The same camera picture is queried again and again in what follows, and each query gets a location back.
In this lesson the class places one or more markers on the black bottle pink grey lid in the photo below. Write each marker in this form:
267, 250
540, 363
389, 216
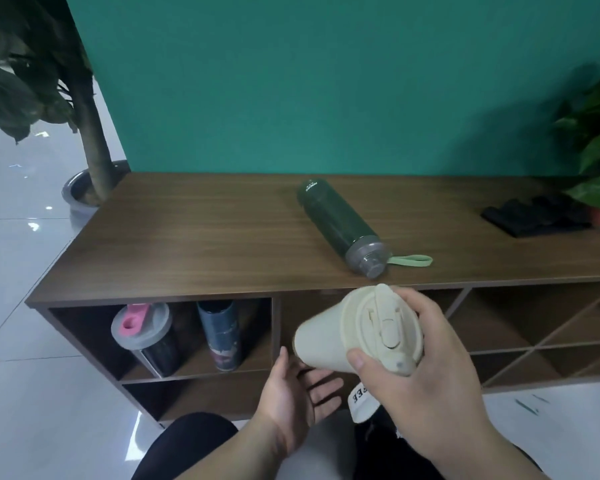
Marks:
140, 329

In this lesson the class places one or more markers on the dark blue thermos bottle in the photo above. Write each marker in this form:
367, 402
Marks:
222, 334

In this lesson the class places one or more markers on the grey ceramic plant pot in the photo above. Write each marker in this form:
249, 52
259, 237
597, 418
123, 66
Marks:
72, 194

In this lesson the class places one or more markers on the cream white tumbler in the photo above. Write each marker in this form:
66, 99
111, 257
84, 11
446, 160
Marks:
330, 339

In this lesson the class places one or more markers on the brown wooden cabinet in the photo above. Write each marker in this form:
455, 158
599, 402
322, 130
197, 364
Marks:
205, 234

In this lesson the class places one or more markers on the large-leaf potted tree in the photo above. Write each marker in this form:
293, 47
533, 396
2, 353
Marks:
95, 144

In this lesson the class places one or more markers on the person's right hand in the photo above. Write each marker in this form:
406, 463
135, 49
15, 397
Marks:
430, 389

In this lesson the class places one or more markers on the dark green bottle grey cap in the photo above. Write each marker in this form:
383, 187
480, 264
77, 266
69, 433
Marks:
332, 219

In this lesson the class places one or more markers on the person's left hand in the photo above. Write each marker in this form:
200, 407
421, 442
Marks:
287, 399

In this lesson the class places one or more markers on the black folded cloth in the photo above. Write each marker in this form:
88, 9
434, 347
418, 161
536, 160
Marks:
530, 214

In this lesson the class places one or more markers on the person's black trousers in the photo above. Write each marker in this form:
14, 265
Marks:
190, 439

